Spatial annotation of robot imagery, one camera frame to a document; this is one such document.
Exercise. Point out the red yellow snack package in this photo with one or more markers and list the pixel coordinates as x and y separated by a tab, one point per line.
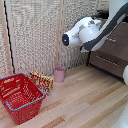
43	82

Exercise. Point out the beige woven folding screen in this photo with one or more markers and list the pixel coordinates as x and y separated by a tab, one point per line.
30	36

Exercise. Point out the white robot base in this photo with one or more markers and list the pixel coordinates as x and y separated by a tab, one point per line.
121	120

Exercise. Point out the red plastic shopping basket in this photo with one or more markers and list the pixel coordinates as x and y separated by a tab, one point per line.
20	100

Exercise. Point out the brown wooden dresser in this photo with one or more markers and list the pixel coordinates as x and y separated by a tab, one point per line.
110	61

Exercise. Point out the pink plastic cup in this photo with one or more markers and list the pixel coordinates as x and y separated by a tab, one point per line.
60	74

